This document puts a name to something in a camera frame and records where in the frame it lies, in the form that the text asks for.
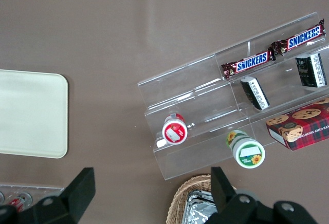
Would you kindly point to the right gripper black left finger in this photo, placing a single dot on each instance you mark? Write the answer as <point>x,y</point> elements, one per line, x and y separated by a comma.
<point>79,193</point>

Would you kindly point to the clear acrylic bottle rack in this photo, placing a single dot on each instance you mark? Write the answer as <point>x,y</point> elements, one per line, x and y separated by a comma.
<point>38,189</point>

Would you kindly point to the red plaid cookie box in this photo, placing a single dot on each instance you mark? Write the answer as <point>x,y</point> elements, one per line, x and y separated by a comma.
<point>306,126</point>

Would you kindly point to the small black white box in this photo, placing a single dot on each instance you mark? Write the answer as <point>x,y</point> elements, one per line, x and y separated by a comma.
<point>311,70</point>
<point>255,94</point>

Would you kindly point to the red lid yogurt cup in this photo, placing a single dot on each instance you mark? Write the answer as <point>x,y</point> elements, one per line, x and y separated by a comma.
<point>175,131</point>

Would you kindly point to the brown snickers bar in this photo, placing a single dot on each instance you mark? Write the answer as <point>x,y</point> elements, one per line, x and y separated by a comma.
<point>249,64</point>
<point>300,37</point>

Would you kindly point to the red cola bottle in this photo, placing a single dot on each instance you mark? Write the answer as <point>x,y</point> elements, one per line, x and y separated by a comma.
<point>23,199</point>

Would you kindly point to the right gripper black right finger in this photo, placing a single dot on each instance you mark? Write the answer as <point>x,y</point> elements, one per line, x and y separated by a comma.
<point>223,193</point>

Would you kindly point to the oval tan wicker basket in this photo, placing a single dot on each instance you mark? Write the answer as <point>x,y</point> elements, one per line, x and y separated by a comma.
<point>177,203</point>

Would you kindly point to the beige plastic tray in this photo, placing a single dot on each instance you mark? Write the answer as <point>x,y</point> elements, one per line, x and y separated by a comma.
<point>30,113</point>

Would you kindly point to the clear acrylic step display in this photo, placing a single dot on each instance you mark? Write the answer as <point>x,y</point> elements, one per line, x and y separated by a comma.
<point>185,90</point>

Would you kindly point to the green lid yogurt cup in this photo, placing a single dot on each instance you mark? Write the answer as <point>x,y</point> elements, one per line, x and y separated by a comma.
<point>248,152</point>

